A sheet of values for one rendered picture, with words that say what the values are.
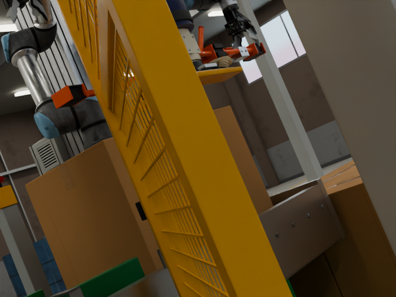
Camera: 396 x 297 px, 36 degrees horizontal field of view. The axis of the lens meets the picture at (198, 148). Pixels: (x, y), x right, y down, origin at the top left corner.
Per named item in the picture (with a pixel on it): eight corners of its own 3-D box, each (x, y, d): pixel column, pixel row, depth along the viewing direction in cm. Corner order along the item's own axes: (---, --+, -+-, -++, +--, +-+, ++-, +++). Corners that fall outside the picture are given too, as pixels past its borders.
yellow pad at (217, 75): (193, 77, 195) (187, 63, 195) (171, 90, 200) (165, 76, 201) (243, 70, 223) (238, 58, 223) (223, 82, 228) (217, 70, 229)
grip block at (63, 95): (72, 98, 201) (66, 85, 202) (56, 109, 206) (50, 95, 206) (89, 96, 208) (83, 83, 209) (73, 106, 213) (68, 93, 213)
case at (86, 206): (161, 281, 157) (102, 139, 159) (73, 307, 182) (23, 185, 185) (277, 214, 203) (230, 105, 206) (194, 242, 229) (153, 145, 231)
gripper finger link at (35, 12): (44, 22, 231) (25, 5, 227) (53, 14, 227) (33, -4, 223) (40, 26, 229) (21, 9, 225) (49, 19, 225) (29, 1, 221)
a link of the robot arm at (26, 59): (79, 119, 240) (29, 20, 261) (43, 131, 235) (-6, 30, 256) (80, 134, 250) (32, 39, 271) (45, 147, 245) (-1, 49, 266)
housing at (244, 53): (242, 56, 251) (238, 46, 251) (230, 63, 255) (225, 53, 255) (250, 55, 257) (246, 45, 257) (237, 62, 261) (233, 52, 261)
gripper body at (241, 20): (228, 37, 265) (218, 12, 266) (238, 37, 272) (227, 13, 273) (242, 29, 260) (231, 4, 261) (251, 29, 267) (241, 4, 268)
